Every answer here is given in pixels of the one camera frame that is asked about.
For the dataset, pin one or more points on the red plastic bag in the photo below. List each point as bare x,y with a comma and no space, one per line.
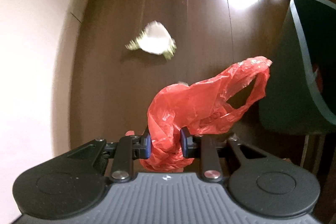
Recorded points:
207,107

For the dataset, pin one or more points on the dark teal trash bin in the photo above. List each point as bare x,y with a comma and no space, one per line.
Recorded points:
300,93

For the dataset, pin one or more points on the white green lettuce leaf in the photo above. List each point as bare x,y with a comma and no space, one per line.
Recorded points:
154,39

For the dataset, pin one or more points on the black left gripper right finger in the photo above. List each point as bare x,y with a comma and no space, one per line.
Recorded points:
219,155

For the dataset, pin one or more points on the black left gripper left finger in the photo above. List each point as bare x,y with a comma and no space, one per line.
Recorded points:
123,153

